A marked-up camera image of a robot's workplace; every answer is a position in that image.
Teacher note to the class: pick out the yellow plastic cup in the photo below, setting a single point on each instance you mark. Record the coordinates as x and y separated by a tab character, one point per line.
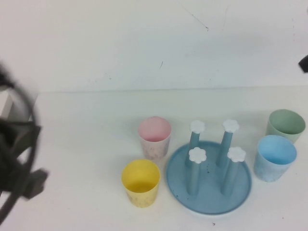
140	195

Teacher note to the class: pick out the green plastic cup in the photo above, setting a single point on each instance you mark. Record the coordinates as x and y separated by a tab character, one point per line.
281	134

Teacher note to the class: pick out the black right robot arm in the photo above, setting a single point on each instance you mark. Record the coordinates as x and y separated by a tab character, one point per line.
304	63

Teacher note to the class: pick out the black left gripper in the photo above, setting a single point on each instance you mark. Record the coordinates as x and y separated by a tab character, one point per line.
14	154

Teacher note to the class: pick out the blue plastic cup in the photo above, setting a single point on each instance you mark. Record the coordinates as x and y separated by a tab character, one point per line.
269	170

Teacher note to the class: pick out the pink plastic cup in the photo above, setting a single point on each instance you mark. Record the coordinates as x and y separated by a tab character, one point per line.
152	149

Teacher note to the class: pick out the blue cup stand white caps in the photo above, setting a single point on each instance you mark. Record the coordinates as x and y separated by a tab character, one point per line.
211	192

